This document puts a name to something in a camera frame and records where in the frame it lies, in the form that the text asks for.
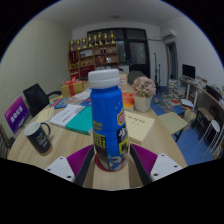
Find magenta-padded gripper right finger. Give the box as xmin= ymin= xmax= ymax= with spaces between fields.
xmin=129 ymin=143 xmax=184 ymax=187

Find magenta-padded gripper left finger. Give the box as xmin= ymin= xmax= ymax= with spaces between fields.
xmin=44 ymin=144 xmax=96 ymax=188

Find blue drink bottle white cap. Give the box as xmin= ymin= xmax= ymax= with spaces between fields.
xmin=87 ymin=68 xmax=131 ymax=172

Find flat round red coaster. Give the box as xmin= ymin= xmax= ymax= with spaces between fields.
xmin=94 ymin=152 xmax=130 ymax=173

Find black mug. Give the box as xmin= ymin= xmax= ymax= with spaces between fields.
xmin=24 ymin=121 xmax=54 ymax=157

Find small light wooden side table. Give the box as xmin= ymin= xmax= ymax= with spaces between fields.
xmin=157 ymin=111 xmax=189 ymax=143

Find white paper booklet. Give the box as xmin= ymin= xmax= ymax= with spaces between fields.
xmin=49 ymin=103 xmax=86 ymax=128

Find blue printed book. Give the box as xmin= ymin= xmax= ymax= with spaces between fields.
xmin=49 ymin=97 xmax=93 ymax=110

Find black and brown chair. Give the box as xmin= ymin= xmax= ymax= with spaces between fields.
xmin=0 ymin=123 xmax=16 ymax=159

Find white round stool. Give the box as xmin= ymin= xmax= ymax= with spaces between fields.
xmin=199 ymin=119 xmax=222 ymax=151

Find purple sign board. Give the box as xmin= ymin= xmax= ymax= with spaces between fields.
xmin=3 ymin=96 xmax=30 ymax=134

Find black office chair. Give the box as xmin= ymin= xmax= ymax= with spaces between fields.
xmin=22 ymin=83 xmax=63 ymax=118

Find pile of books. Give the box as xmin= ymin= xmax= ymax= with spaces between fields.
xmin=159 ymin=78 xmax=188 ymax=116

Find orange book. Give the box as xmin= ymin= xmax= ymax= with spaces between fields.
xmin=121 ymin=92 xmax=136 ymax=111

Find yellow gift box red ribbon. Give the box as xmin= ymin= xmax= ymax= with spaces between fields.
xmin=60 ymin=75 xmax=85 ymax=98

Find potted pink flowers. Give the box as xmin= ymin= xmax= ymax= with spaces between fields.
xmin=131 ymin=75 xmax=157 ymax=113

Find cluttered wooden desk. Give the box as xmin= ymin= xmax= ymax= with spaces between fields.
xmin=179 ymin=77 xmax=224 ymax=158

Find standing yellow card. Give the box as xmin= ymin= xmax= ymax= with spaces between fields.
xmin=118 ymin=73 xmax=129 ymax=93

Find grey armchair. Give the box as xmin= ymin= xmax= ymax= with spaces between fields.
xmin=128 ymin=70 xmax=148 ymax=86

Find black tripod stand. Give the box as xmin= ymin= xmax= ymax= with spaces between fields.
xmin=152 ymin=52 xmax=162 ymax=88

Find black computer monitor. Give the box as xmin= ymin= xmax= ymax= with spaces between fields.
xmin=181 ymin=63 xmax=197 ymax=80

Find wooden shelf unit with trophies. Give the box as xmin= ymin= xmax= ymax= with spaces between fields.
xmin=68 ymin=30 xmax=120 ymax=81

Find black framed glass door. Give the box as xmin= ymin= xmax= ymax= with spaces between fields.
xmin=87 ymin=27 xmax=151 ymax=79

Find white air conditioner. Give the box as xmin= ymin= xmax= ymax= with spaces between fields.
xmin=161 ymin=28 xmax=178 ymax=42

